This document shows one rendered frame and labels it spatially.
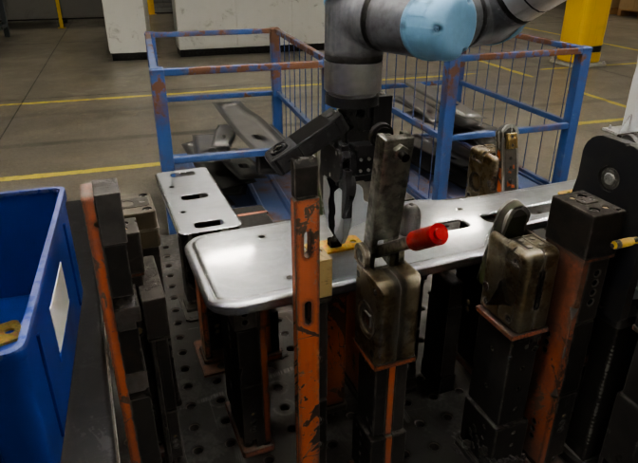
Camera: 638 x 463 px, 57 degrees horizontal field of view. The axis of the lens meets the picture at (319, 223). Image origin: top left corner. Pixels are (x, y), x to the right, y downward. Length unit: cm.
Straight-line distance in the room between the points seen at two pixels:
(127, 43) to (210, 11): 119
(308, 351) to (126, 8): 793
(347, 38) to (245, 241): 33
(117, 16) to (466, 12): 795
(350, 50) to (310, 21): 821
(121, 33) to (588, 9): 595
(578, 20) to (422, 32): 772
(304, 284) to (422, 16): 32
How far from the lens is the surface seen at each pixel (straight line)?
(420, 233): 60
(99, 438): 55
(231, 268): 81
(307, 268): 66
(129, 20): 852
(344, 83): 75
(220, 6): 863
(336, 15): 74
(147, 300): 76
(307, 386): 76
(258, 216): 100
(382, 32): 70
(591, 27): 839
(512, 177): 115
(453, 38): 67
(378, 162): 64
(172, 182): 112
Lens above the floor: 140
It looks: 25 degrees down
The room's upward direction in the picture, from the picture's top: straight up
